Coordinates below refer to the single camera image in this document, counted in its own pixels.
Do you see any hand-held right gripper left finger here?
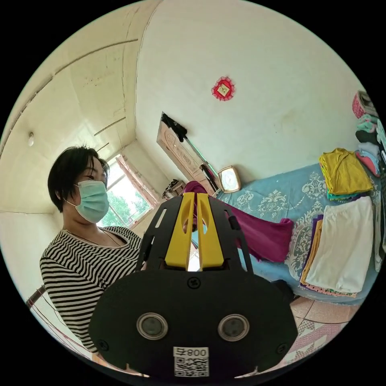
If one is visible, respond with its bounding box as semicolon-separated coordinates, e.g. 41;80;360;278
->
165;193;195;269

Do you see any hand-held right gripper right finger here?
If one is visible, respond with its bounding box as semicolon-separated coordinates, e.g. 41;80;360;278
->
196;193;226;271

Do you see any magenta short sleeve shirt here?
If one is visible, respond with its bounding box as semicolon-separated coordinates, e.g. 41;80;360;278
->
183;181;295;263

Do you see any window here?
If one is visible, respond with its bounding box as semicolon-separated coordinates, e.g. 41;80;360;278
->
100;154;155;229

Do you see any gold framed clock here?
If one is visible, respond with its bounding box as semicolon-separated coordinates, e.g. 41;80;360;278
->
217;165;242;194

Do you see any pink curtain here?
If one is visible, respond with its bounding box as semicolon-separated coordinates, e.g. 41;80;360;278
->
115;155;160;206

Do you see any bed with blue patterned sheet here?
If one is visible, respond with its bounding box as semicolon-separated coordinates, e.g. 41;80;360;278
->
193;162;386;306

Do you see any wooden door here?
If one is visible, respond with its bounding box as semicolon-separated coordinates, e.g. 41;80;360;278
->
156;111;218;194

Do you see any person's body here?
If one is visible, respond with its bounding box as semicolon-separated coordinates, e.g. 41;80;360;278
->
39;146;144;354

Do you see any pile of clothes white-topped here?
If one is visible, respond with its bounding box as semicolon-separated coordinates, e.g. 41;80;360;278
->
299;196;375;298

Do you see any pile of clothes yellow-topped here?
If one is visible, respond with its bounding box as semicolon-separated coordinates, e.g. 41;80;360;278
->
319;147;375;202

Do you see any heap of mixed colourful clothes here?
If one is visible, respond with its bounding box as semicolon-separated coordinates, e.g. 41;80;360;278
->
352;90;386;181

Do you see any red wall ornament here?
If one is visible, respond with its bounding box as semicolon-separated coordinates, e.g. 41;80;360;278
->
211;76;236;102

